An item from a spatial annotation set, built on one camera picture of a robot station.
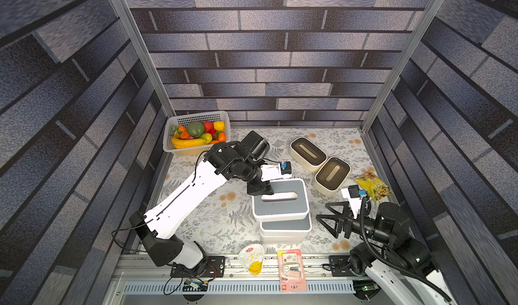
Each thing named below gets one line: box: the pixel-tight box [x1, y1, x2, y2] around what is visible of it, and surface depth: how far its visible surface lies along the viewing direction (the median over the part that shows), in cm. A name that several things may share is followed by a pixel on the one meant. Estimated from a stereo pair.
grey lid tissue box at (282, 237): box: [259, 230, 311, 245], surface depth 71 cm
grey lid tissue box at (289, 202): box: [252, 178, 310, 222], surface depth 64 cm
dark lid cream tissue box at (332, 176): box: [312, 156, 352, 196], surface depth 96 cm
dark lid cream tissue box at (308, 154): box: [288, 136, 328, 173], surface depth 102 cm
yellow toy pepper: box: [213, 120, 226, 132], surface depth 116 cm
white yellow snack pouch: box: [238, 242, 266, 275], surface depth 70 cm
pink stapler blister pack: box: [276, 248, 308, 293], surface depth 73 cm
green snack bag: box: [354, 171, 393, 202], surface depth 92 cm
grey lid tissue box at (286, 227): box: [259, 213, 313, 235], surface depth 68 cm
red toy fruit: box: [203, 120, 216, 136], surface depth 116 cm
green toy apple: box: [200, 132, 213, 144], surface depth 108 cm
